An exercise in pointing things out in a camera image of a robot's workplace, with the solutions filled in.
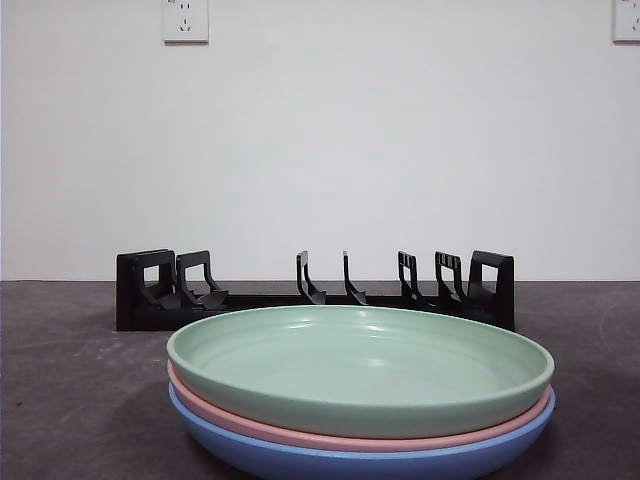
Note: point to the black plastic dish rack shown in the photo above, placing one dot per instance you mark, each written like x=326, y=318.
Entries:
x=140, y=320

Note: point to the pink round plate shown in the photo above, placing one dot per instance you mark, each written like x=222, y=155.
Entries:
x=350, y=445

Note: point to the white wall socket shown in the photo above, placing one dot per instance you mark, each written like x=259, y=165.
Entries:
x=186, y=22
x=627, y=20

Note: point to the blue round plate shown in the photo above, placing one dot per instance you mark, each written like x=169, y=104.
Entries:
x=350, y=467

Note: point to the green round plate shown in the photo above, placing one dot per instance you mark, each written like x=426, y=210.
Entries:
x=350, y=370

